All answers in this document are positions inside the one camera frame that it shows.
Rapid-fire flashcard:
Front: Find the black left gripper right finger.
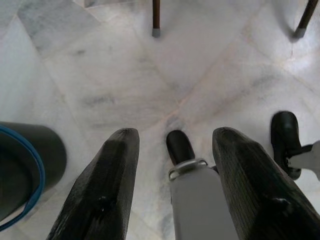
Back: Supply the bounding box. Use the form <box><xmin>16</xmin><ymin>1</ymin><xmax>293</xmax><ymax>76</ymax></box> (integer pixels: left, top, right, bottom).
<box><xmin>212</xmin><ymin>126</ymin><xmax>320</xmax><ymax>240</ymax></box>

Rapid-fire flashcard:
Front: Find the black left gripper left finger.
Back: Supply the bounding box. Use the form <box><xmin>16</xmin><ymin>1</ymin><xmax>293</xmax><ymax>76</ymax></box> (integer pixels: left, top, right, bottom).
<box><xmin>47</xmin><ymin>127</ymin><xmax>140</xmax><ymax>240</ymax></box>

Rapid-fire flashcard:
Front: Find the black rubbish bin blue liner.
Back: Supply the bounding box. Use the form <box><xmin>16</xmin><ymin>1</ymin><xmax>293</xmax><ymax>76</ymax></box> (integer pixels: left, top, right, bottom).
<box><xmin>0</xmin><ymin>121</ymin><xmax>68</xmax><ymax>231</ymax></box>

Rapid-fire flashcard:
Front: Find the robot right leg black foot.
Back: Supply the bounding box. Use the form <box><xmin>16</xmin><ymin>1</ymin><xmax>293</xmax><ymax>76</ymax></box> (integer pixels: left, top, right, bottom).
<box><xmin>270</xmin><ymin>111</ymin><xmax>320</xmax><ymax>181</ymax></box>

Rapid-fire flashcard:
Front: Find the brown furniture leg grey cap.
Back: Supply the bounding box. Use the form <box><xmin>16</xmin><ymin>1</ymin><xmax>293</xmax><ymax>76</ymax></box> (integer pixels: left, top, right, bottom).
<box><xmin>151</xmin><ymin>0</ymin><xmax>161</xmax><ymax>38</ymax></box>
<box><xmin>292</xmin><ymin>0</ymin><xmax>319</xmax><ymax>39</ymax></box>

